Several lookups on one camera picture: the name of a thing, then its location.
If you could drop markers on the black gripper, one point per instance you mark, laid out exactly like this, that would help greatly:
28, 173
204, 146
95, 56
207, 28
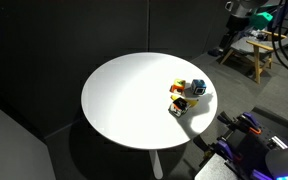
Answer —
230, 31

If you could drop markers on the blue number four soft block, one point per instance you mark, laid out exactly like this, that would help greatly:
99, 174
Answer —
198, 86

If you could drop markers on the orange number six soft block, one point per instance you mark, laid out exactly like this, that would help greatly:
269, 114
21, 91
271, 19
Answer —
177, 86

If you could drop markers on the dark letter A soft block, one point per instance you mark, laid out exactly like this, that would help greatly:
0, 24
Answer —
178, 106

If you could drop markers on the wooden chair with grey seat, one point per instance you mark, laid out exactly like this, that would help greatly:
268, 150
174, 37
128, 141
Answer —
254, 45

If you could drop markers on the yellow banana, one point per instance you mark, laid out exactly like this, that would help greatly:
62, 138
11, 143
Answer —
193, 102

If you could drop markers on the purple clamp with orange tips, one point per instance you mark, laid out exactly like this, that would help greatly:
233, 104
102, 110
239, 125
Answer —
249, 121

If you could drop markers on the purple black equipment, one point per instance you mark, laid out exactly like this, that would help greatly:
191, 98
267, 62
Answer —
250, 146

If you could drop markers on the purple black clamp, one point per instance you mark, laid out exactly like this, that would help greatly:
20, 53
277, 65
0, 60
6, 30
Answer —
224, 150

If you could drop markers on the silver aluminium rail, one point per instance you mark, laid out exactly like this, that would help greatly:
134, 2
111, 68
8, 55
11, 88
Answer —
279, 141

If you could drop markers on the white table pedestal base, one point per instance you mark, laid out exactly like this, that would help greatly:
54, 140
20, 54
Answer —
156, 165

